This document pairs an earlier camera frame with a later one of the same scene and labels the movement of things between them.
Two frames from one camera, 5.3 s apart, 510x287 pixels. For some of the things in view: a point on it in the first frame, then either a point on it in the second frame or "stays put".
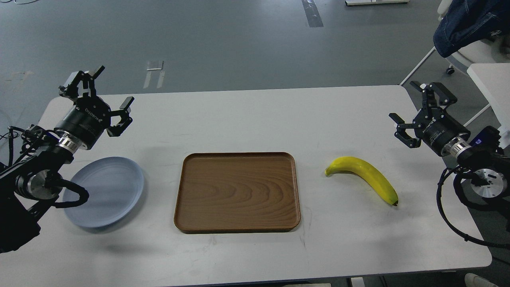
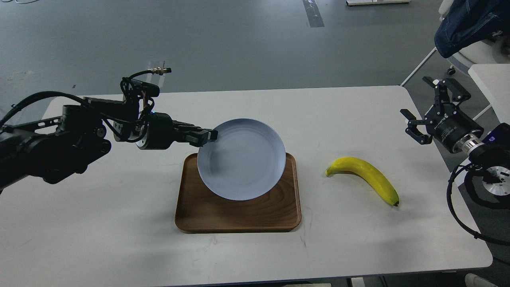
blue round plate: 113,185 to 246,161
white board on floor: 367,2 stays put
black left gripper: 89,117 to 158,133
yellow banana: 367,170 stays put
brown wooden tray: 243,191 stays put
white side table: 493,79 stays put
